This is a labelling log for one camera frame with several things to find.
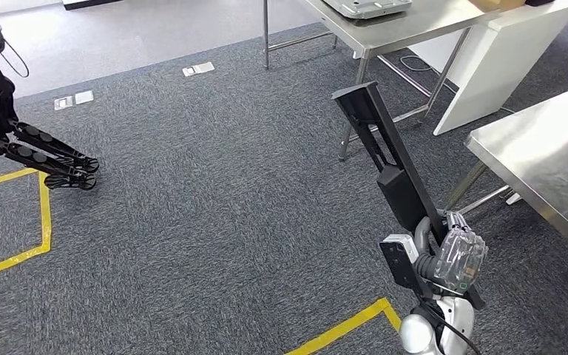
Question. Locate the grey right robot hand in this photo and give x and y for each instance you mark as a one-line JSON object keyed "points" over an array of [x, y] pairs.
{"points": [[460, 259]]}

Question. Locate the black plastic panel part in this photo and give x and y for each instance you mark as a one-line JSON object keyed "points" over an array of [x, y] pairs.
{"points": [[401, 196]]}

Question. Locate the stainless steel workbench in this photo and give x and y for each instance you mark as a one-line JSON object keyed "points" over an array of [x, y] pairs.
{"points": [[548, 147]]}

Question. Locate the yellow floor tape square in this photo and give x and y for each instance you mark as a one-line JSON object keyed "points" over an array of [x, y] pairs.
{"points": [[45, 220], [347, 326]]}

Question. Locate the white cabinet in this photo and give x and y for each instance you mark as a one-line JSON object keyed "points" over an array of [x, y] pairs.
{"points": [[499, 63]]}

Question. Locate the stainless steel table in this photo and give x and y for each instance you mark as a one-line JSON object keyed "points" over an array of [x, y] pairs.
{"points": [[352, 29]]}

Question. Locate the grey stamped metal panel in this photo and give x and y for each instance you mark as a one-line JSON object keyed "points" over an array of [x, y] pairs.
{"points": [[367, 7]]}

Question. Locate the small black object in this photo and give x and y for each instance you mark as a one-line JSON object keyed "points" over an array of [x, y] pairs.
{"points": [[541, 2]]}

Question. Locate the silver floor socket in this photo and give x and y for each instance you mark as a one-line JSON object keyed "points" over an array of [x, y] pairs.
{"points": [[198, 69]]}

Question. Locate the silver floor plate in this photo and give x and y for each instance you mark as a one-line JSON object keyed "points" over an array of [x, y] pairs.
{"points": [[84, 97], [63, 103]]}

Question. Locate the black right camera bracket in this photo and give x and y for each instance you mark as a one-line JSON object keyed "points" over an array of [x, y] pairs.
{"points": [[399, 269]]}

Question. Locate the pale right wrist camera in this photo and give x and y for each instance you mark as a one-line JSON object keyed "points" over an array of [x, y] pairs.
{"points": [[399, 241]]}

